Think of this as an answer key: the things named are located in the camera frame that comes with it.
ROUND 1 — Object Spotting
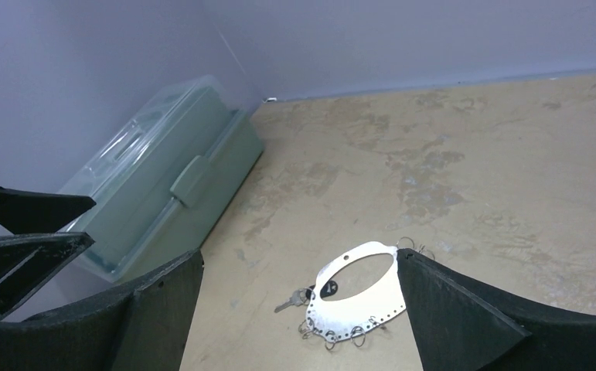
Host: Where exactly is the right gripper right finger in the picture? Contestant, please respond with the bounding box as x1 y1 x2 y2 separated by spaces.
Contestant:
397 248 596 370

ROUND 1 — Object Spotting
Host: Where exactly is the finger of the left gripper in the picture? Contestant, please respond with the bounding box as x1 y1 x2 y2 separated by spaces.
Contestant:
0 186 96 234
0 232 94 321

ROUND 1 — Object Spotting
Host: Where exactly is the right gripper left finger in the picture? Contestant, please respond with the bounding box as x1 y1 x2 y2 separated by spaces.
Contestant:
0 250 204 370

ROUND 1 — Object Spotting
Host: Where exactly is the black key tag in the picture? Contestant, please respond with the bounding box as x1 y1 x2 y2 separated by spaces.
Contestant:
305 280 338 300

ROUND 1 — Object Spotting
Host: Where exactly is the silver key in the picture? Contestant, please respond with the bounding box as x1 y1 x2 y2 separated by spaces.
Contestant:
274 288 311 313

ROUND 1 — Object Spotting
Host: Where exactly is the clear plastic storage bin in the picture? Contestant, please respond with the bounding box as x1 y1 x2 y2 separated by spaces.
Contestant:
62 75 264 284

